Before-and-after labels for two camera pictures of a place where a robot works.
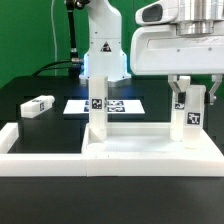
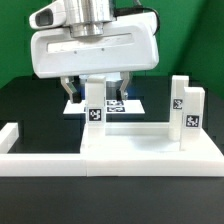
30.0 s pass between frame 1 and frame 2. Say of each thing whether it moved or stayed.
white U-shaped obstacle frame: stayed
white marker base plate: stayed
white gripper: moved
